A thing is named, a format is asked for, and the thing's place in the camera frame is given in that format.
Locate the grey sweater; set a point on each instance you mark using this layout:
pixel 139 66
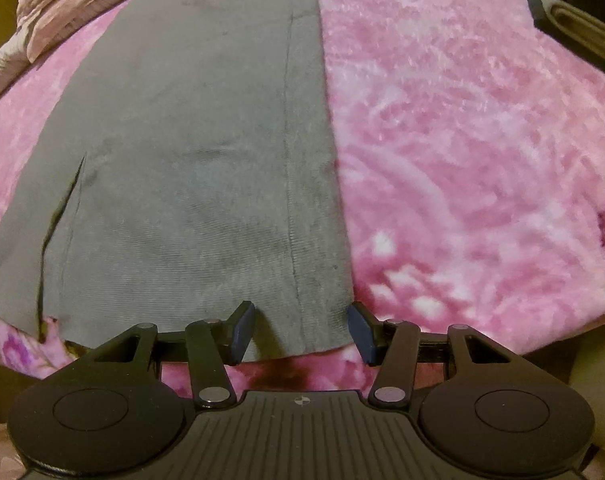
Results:
pixel 188 166

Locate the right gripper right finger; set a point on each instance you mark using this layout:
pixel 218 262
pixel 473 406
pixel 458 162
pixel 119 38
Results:
pixel 391 346

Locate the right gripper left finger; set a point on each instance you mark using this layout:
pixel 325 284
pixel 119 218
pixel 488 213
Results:
pixel 213 345

